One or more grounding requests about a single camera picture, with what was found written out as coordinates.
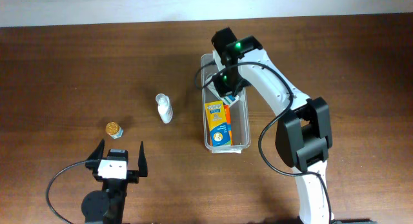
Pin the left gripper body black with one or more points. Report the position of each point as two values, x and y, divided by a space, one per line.
132 177

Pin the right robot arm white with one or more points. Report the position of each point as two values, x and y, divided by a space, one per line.
303 133

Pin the white spray bottle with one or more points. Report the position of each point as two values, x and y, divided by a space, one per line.
164 108

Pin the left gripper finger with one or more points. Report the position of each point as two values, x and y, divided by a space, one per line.
142 163
98 152

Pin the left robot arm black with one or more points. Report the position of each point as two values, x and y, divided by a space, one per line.
107 205

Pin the clear plastic container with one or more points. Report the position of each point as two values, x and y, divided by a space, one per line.
239 124

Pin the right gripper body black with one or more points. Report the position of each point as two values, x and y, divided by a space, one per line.
228 81

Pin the yellow medicine box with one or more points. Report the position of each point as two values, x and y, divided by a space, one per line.
217 124

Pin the small gold lid jar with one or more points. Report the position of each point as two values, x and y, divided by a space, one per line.
114 130

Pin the orange medicine box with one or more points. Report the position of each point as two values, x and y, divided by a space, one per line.
228 119

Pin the white green medicine box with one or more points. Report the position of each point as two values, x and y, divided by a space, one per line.
227 100

